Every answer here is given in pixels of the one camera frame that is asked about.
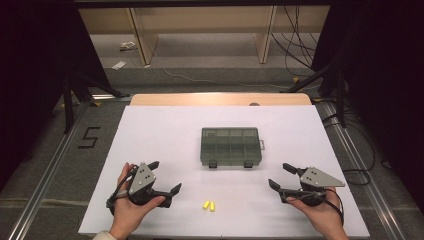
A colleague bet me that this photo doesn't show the short aluminium floor rail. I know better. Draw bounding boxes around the short aluminium floor rail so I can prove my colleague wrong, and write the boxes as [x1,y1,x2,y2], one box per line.
[91,94,132,102]

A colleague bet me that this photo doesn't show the light wooden table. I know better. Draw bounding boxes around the light wooden table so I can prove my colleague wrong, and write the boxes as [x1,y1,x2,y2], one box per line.
[129,93,313,107]

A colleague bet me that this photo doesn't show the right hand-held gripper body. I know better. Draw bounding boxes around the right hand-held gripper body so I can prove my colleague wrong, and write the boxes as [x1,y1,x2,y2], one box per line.
[293,166,346,208]

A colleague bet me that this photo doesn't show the person's left hand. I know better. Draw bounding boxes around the person's left hand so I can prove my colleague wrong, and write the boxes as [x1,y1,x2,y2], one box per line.
[109,162,166,234]

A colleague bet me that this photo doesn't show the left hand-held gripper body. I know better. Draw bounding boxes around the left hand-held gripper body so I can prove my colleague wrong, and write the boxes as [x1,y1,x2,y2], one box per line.
[127,162,160,207]

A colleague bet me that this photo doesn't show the long aluminium floor rail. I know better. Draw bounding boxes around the long aluminium floor rail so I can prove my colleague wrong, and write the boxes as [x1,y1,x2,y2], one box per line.
[8,99,91,240]
[319,101,409,240]

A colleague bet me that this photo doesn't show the light wooden bench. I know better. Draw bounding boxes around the light wooden bench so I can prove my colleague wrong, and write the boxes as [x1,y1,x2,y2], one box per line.
[78,5,331,66]

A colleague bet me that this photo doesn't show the black curtain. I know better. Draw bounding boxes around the black curtain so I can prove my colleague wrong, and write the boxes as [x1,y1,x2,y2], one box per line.
[0,0,111,191]
[311,0,424,214]

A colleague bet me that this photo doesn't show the left hand-held gripper cable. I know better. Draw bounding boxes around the left hand-held gripper cable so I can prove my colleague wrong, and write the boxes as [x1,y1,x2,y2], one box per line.
[105,165,139,214]

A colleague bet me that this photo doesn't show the black metal stand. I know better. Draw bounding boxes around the black metal stand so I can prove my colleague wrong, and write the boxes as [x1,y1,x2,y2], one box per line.
[279,63,348,129]
[61,71,126,134]

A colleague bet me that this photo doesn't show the black floor cable loop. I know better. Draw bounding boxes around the black floor cable loop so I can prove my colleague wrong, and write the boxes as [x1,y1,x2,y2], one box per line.
[321,113,377,187]

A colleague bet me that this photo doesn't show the tangle of black cables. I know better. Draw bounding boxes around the tangle of black cables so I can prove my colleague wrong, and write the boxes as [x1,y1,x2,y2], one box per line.
[270,5,321,78]

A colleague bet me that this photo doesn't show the grey transparent compartment box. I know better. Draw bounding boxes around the grey transparent compartment box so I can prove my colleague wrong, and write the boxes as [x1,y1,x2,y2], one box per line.
[200,126,266,169]

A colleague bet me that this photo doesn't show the person's right hand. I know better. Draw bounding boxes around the person's right hand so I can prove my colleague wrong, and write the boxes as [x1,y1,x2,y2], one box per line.
[286,188,348,240]

